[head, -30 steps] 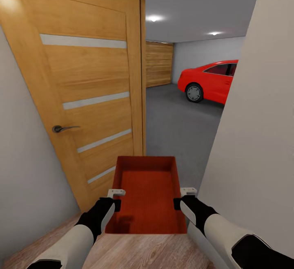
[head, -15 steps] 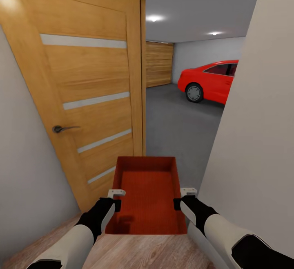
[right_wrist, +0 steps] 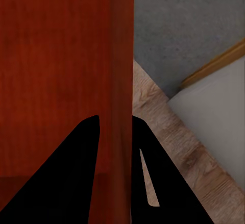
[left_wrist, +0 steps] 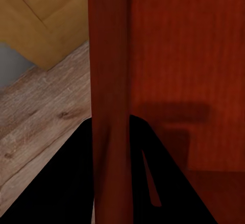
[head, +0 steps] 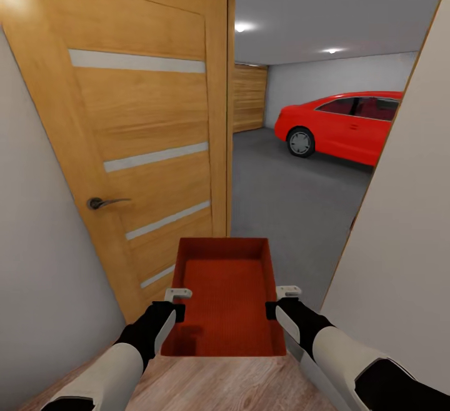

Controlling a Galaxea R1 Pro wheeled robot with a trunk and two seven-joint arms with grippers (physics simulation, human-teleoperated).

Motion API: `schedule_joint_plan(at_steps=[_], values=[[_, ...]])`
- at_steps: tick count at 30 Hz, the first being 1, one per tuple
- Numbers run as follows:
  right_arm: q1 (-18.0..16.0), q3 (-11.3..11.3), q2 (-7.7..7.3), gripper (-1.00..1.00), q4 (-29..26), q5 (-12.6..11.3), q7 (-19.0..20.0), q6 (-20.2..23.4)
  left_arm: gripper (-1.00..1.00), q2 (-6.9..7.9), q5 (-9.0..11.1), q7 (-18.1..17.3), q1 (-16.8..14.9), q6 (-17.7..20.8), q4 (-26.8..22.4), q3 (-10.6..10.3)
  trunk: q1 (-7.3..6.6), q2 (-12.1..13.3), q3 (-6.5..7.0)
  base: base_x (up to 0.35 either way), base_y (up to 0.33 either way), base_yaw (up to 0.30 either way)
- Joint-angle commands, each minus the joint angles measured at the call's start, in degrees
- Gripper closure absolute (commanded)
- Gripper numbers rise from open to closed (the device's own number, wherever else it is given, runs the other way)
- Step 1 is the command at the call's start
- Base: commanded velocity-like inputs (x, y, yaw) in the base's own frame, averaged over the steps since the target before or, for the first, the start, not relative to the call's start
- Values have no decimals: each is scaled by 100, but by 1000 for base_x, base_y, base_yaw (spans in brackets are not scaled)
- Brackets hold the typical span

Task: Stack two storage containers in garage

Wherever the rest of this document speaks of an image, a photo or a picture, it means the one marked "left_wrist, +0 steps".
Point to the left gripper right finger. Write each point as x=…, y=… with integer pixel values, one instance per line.
x=180, y=203

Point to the storage box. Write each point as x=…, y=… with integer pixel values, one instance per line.
x=179, y=65

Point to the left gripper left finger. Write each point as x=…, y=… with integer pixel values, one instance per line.
x=63, y=192

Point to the door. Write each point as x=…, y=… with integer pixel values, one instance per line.
x=44, y=31

